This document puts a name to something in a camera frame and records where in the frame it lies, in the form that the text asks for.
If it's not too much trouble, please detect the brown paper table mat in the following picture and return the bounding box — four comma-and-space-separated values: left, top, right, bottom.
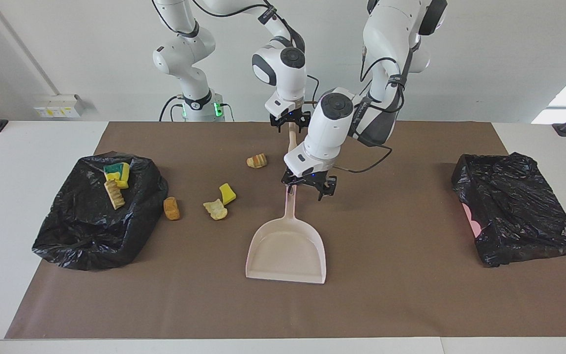
4, 121, 566, 340

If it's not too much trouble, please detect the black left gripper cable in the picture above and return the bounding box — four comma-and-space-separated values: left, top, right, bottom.
334, 55, 407, 174

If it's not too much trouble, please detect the beige hand brush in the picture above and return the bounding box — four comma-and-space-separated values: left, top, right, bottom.
287, 123, 299, 159

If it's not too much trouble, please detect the black right base cable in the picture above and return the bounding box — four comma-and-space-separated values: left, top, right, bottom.
159, 95, 185, 122

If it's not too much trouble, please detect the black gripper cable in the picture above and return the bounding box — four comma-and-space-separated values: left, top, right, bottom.
334, 55, 407, 174
153, 0, 320, 108

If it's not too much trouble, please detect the black bag lined bin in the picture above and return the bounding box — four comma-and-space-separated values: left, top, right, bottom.
451, 152, 566, 267
31, 151, 169, 271

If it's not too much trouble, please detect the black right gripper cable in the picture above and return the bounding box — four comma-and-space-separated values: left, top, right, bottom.
153, 0, 320, 108

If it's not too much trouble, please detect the brown bread roll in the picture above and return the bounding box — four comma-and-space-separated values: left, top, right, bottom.
164, 197, 181, 221

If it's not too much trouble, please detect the white wall socket box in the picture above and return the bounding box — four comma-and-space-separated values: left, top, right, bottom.
34, 94, 86, 118

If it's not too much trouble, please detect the beige plastic dustpan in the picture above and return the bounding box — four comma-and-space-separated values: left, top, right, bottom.
245, 187, 327, 285

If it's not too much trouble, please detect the pale beige foam chunk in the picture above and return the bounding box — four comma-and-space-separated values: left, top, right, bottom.
203, 199, 228, 221

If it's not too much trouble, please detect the pink plastic bin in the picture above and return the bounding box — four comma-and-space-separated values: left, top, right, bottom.
462, 204, 482, 236

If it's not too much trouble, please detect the beige ridged foam piece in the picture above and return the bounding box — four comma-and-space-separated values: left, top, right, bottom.
104, 179, 126, 210

